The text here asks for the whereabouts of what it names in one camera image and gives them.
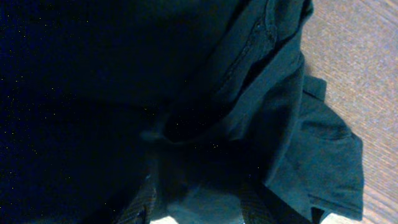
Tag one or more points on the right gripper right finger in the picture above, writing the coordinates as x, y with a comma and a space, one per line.
261, 206

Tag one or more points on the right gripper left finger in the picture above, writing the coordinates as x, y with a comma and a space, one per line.
139, 210

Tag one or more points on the black t-shirt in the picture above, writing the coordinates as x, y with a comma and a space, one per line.
201, 95

